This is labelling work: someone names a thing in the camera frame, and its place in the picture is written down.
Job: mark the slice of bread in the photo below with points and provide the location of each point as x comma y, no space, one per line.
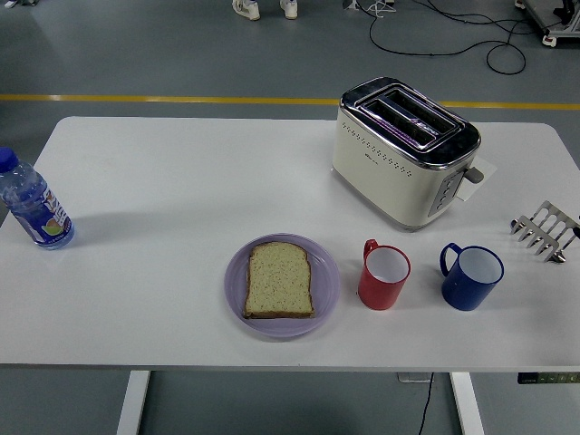
278,281

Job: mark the purple round plate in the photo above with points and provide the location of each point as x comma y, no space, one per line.
326,281

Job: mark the cream and chrome toaster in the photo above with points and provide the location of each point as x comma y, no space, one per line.
385,181

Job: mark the white box under table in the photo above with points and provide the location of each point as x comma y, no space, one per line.
410,377

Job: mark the person's white shoe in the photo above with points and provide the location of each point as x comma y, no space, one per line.
290,8
248,9

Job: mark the grey floor stand foot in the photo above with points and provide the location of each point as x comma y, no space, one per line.
350,4

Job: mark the white table leg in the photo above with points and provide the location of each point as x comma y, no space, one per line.
132,403
466,403

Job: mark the clear water bottle blue cap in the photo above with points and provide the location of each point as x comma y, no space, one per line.
36,208

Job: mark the silver metal toast rack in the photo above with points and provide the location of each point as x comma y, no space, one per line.
548,226

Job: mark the black table control panel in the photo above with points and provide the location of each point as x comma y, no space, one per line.
548,378

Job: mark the wheeled equipment frame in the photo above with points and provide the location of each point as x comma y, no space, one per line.
562,31

